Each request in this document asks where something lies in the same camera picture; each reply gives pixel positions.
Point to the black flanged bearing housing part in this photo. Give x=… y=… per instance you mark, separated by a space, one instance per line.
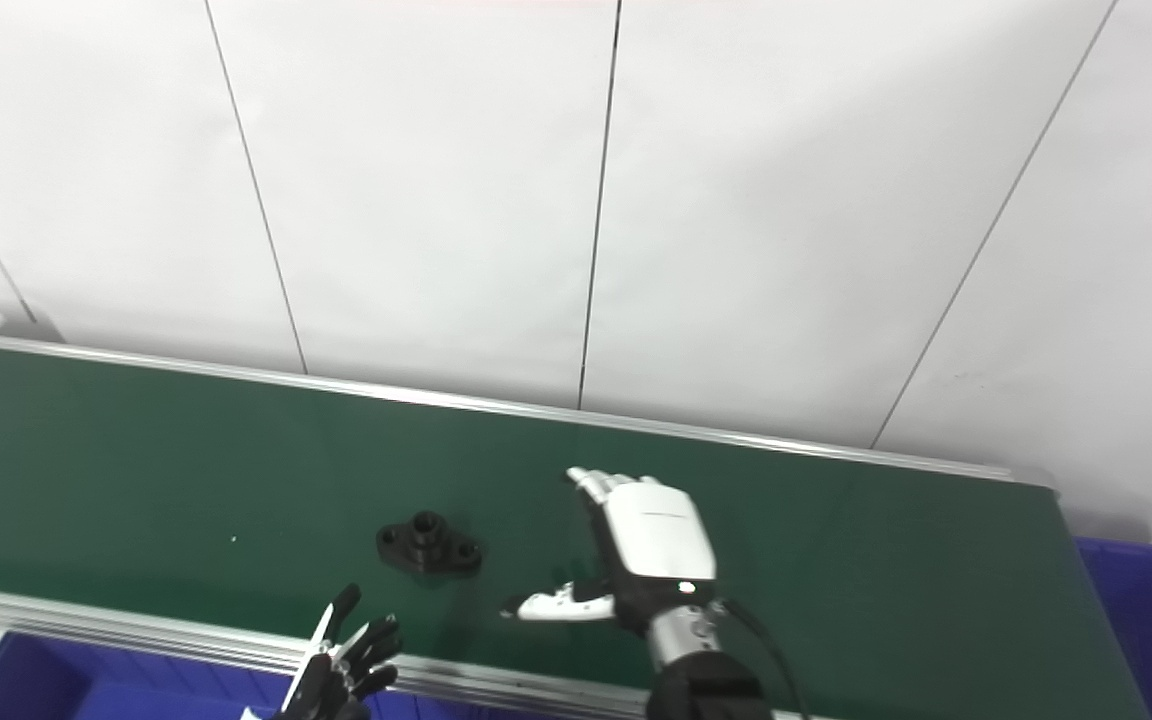
x=429 y=545

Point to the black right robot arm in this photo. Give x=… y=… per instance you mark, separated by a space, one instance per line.
x=706 y=695

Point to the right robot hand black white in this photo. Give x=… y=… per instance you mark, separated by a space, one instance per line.
x=656 y=540

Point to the green conveyor belt aluminium frame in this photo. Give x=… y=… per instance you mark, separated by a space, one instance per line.
x=236 y=470

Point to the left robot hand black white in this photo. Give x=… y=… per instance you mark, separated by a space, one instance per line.
x=336 y=680

